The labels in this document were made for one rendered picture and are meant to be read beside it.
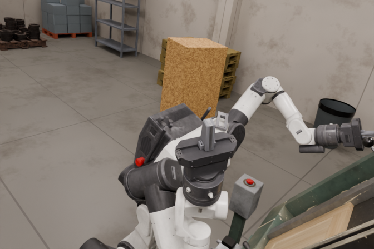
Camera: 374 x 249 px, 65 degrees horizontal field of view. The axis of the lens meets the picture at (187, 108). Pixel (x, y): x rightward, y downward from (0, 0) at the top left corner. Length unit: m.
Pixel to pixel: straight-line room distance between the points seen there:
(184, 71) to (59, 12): 5.59
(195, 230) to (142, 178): 0.22
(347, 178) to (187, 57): 1.93
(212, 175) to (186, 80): 2.42
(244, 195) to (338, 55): 3.49
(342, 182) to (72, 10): 7.58
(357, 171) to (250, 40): 4.17
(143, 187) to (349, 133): 0.79
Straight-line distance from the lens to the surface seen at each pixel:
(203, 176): 0.60
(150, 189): 0.88
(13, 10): 8.81
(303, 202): 1.56
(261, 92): 1.29
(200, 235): 0.77
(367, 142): 1.17
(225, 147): 0.58
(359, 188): 1.20
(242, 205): 1.65
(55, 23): 8.13
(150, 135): 1.05
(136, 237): 1.49
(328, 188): 1.49
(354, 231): 0.87
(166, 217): 0.87
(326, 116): 4.25
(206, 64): 3.06
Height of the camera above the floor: 1.88
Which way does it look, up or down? 24 degrees down
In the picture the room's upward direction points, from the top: 8 degrees clockwise
